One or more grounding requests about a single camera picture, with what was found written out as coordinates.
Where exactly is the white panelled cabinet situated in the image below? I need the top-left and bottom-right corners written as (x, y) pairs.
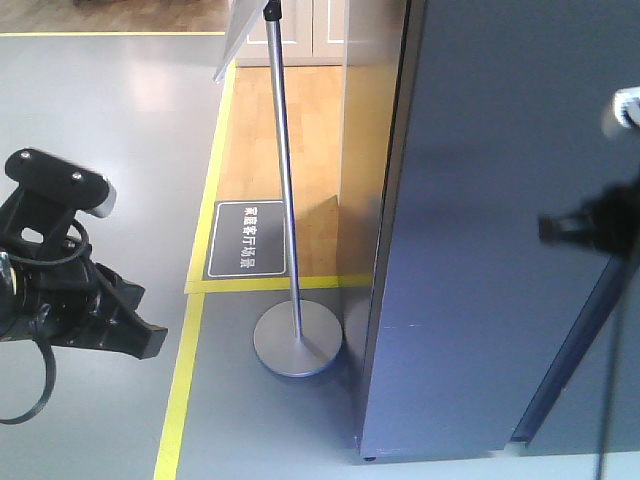
top-left (234, 0), bottom-right (401, 69)

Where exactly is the silver sign stand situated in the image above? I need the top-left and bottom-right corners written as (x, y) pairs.
top-left (214, 0), bottom-right (343, 378)

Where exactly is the black floor sign sticker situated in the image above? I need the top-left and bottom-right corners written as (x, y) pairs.
top-left (203, 200), bottom-right (287, 280)

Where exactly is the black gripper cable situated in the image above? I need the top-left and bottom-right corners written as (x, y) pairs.
top-left (0, 219), bottom-right (92, 426)

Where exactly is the refrigerator door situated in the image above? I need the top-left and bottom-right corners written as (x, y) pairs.
top-left (360, 1), bottom-right (639, 460)

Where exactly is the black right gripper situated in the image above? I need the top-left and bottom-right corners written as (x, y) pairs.
top-left (537, 176), bottom-right (639, 260)

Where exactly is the dark grey refrigerator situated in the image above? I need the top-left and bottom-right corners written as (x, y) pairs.
top-left (337, 1), bottom-right (623, 462)

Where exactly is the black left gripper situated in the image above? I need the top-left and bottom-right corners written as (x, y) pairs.
top-left (1, 246), bottom-right (168, 359)

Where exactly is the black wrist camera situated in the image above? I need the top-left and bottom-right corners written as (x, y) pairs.
top-left (5, 148), bottom-right (117, 218)

